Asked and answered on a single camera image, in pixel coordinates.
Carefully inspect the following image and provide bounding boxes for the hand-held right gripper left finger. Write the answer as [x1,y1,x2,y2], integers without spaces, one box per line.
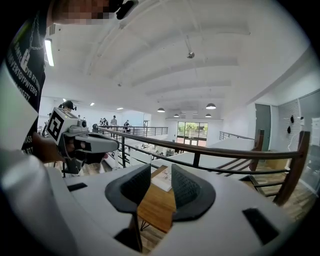
[104,163,152,253]

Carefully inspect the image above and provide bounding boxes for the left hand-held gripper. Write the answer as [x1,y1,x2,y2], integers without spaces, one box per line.
[46,106,120,175]

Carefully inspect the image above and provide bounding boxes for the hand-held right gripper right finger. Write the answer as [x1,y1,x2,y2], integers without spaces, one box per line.
[171,163,217,222]

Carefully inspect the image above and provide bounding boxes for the person's left forearm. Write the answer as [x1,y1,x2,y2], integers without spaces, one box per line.
[31,132,66,164]

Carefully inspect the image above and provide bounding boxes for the person's left hand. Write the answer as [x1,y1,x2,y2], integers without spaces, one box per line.
[65,138,76,157]

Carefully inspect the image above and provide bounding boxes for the wooden table with black legs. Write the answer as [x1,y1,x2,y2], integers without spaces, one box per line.
[136,164,177,235]

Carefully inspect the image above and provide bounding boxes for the illustrated white book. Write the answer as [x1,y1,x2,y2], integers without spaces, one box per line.
[151,166,174,193]

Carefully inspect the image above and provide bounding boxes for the black railing with wooden handrail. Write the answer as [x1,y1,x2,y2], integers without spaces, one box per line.
[96,126,311,207]

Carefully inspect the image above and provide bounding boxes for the distant black railing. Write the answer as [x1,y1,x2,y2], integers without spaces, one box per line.
[99,125,169,137]

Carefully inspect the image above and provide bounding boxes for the glass entrance doors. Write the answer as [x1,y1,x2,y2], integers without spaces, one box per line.
[176,121,209,146]

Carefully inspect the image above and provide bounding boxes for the cardboard box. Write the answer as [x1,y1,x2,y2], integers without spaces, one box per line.
[265,149,291,171]

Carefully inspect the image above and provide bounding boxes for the person's black printed t-shirt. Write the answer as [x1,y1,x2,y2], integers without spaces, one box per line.
[4,12,49,156]

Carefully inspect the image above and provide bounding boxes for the dark green door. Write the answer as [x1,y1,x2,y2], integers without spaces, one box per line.
[254,103,272,152]

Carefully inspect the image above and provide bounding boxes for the ceiling tube light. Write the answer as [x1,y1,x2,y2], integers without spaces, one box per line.
[44,38,55,68]

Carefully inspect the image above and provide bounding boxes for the white paper notice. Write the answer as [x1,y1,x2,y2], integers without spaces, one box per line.
[311,117,320,146]

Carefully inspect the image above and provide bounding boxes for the glass partition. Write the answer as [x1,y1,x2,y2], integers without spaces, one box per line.
[277,89,320,193]

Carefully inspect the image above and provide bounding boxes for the person's face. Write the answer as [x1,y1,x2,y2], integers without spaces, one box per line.
[52,0,111,26]

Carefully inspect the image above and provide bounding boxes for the silver chain necklace with pendant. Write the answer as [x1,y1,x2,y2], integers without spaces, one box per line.
[21,14,46,72]

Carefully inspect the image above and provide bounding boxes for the white wall device with cable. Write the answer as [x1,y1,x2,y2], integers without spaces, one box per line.
[287,115,306,151]

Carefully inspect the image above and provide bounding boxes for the black head-worn camera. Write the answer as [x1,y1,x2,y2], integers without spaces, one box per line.
[109,0,140,21]

